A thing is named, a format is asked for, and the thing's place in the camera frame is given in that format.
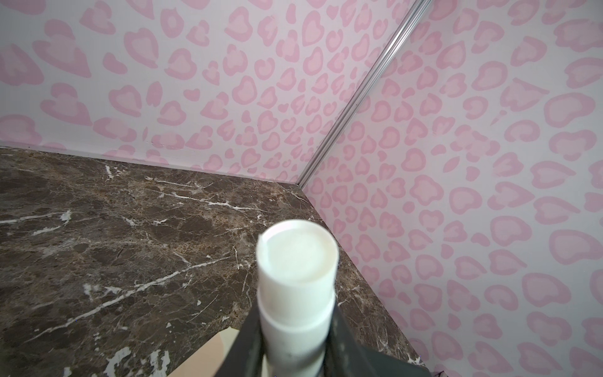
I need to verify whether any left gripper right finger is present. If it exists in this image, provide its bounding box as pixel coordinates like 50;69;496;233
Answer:
324;304;432;376

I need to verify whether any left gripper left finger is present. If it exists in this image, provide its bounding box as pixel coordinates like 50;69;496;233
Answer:
215;303;264;377

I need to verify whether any pink envelope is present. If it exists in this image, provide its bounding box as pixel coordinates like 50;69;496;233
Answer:
170;328;270;376

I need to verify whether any white glue stick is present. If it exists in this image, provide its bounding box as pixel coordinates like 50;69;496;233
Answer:
256;220;339;376

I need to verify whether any right rear aluminium post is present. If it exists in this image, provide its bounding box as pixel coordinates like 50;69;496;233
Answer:
296;0;433;188

